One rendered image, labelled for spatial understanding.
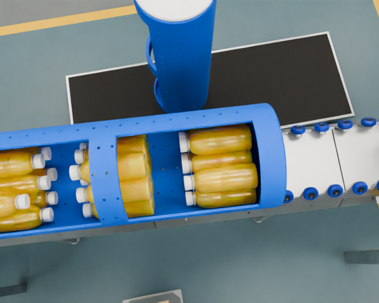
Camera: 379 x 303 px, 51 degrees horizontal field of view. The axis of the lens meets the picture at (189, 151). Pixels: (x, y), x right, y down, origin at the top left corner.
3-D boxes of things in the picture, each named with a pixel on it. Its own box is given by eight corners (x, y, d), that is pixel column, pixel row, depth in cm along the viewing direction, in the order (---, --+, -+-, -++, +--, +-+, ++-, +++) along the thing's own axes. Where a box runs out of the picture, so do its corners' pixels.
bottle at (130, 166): (145, 153, 107) (80, 160, 107) (142, 149, 100) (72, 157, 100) (148, 178, 106) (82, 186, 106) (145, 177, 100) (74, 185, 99)
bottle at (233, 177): (252, 158, 109) (188, 166, 109) (258, 168, 103) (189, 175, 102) (253, 181, 112) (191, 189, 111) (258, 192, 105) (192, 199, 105)
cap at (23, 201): (21, 192, 107) (29, 192, 107) (24, 207, 108) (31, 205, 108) (16, 196, 103) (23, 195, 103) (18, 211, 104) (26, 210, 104)
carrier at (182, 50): (195, 61, 221) (147, 80, 219) (197, -62, 137) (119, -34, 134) (216, 106, 214) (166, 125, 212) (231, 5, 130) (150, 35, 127)
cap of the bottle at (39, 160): (38, 157, 111) (45, 156, 111) (38, 170, 109) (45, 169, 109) (33, 152, 107) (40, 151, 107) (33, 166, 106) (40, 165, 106)
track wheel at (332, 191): (345, 186, 118) (342, 182, 119) (330, 188, 118) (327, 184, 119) (343, 198, 120) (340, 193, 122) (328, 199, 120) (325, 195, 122)
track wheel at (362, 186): (370, 184, 118) (367, 179, 119) (355, 185, 118) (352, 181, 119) (367, 195, 121) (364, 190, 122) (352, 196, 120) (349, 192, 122)
